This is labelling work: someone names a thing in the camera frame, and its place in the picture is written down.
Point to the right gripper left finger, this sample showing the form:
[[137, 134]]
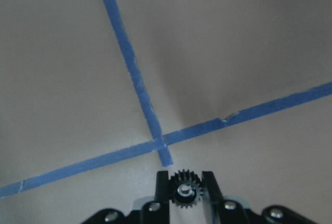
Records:
[[162, 198]]

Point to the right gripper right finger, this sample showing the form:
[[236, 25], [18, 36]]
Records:
[[212, 200]]

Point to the small black gear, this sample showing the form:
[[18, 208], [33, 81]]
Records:
[[185, 189]]

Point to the brown paper table cover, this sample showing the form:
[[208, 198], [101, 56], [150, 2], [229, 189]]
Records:
[[67, 97]]

